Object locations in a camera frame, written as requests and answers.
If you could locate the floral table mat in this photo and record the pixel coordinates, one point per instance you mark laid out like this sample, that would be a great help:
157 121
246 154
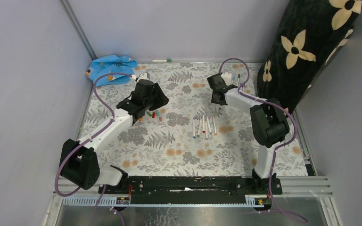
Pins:
167 148

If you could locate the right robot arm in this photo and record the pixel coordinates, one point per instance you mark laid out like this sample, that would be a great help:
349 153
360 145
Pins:
268 122

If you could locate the blue patterned cloth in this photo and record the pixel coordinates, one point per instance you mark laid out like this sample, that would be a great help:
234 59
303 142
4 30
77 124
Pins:
111 64

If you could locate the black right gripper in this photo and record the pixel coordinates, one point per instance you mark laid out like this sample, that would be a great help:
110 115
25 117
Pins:
213 100

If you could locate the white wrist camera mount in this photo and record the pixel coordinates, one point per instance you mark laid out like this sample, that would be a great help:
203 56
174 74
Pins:
227 77

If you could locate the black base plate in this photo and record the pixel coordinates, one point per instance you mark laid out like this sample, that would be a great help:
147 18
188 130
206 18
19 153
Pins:
192 190

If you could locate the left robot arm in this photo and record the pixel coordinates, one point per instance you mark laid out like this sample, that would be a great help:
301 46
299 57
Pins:
79 158

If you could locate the black floral plush pillow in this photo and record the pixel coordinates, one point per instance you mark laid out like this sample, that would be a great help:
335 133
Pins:
310 33

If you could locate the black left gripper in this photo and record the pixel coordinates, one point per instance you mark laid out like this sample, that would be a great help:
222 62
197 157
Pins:
161 100

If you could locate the green cap red-end marker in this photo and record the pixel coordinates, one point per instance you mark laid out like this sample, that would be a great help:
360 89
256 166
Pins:
203 124

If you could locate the green-capped marker by wall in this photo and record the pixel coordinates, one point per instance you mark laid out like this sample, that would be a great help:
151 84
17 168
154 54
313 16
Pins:
162 60

